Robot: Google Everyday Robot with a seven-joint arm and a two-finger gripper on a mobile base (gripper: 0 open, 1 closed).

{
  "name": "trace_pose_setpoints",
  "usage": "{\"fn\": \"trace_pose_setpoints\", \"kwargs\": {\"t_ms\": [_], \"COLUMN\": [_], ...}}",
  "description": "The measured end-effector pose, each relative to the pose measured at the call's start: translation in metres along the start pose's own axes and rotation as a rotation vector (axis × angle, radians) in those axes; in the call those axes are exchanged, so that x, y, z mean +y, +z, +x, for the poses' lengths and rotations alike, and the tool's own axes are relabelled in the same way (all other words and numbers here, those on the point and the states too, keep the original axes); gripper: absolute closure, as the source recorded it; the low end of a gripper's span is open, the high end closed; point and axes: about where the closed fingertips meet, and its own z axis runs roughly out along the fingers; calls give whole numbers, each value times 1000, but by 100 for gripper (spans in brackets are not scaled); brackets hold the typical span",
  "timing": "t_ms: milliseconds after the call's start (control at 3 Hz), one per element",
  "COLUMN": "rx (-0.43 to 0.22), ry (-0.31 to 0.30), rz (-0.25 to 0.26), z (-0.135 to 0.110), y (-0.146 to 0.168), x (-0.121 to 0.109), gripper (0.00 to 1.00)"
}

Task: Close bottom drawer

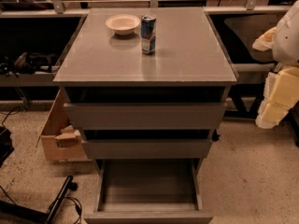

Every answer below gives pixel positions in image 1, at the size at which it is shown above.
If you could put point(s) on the grey bottom drawer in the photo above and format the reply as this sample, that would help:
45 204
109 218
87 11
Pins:
148 192

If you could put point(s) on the grey drawer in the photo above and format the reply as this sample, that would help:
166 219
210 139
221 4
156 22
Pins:
148 192
145 116
147 144

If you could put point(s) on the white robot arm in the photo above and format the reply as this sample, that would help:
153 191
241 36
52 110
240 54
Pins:
286 38

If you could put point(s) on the grey drawer cabinet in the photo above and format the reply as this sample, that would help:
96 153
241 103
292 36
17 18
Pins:
187 67

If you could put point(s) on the grey middle drawer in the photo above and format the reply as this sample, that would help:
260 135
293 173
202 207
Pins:
147 144

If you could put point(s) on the grey top drawer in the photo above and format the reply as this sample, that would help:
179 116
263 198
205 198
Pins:
145 116

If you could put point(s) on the blue drink can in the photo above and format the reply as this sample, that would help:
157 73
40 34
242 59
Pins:
148 33

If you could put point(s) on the white bowl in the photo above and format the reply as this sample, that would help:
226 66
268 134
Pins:
123 24

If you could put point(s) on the cardboard box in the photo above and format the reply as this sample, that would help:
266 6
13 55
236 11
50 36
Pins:
60 141

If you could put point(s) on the black chair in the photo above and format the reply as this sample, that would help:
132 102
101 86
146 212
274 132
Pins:
292 114

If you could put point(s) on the dark headset on shelf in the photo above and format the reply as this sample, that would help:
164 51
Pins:
28 63

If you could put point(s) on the black box at left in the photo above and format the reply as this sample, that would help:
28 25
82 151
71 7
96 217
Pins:
6 147

